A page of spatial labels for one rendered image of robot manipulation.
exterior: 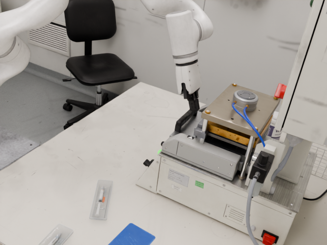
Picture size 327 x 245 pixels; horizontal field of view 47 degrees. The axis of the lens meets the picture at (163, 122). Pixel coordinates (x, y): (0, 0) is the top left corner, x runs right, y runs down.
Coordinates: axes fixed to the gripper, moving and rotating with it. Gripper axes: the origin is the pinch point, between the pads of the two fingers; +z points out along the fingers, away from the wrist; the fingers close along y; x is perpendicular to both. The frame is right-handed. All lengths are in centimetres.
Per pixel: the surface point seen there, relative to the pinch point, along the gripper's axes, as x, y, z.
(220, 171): 13.5, 16.3, 15.6
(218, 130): 12.2, 10.3, 4.6
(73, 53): -187, -143, 8
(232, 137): 16.7, 10.3, 6.7
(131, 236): -9.2, 37.9, 28.6
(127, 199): -18.7, 24.7, 25.2
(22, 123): -189, -69, 43
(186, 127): -3.1, 3.0, 7.4
